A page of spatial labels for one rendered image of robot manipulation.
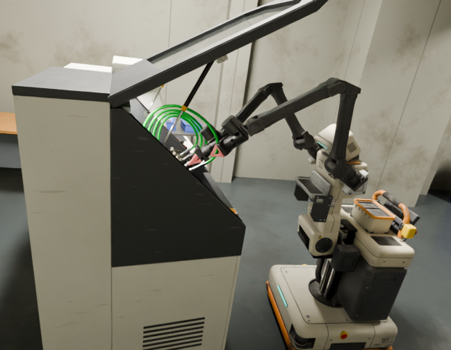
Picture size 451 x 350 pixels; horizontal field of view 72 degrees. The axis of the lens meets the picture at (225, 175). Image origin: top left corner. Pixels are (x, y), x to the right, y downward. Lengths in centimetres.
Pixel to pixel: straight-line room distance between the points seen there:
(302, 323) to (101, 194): 137
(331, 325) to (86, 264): 141
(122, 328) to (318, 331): 108
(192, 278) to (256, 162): 324
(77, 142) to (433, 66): 406
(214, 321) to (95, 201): 90
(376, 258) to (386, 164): 276
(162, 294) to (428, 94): 390
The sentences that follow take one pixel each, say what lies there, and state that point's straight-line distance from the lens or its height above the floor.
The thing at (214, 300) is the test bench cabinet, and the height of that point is 53.
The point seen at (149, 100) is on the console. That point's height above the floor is 137.
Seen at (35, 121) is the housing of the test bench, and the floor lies 139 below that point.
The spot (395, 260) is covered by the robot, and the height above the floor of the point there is 75.
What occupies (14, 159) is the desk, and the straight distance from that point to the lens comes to 371.
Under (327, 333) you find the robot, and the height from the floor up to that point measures 26.
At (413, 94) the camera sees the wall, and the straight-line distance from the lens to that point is 446.
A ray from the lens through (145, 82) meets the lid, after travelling 110.
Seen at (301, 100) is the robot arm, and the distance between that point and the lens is 137.
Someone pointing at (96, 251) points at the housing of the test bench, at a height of 88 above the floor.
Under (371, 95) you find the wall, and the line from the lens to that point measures 414.
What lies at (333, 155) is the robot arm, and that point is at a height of 130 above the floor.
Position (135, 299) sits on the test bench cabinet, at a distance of 154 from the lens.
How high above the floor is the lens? 167
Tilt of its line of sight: 21 degrees down
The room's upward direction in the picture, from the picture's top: 8 degrees clockwise
